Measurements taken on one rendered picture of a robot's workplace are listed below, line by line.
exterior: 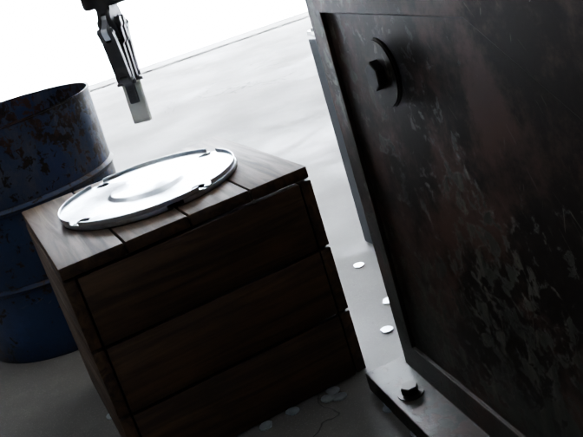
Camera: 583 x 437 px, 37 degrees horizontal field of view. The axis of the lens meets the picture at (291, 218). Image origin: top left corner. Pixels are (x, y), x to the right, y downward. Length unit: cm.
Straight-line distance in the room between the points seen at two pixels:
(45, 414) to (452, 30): 109
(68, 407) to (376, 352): 56
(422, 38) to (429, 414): 54
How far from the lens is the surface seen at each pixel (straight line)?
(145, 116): 149
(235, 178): 130
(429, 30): 86
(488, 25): 75
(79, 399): 163
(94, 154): 179
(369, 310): 156
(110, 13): 145
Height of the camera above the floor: 69
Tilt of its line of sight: 19 degrees down
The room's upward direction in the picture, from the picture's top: 17 degrees counter-clockwise
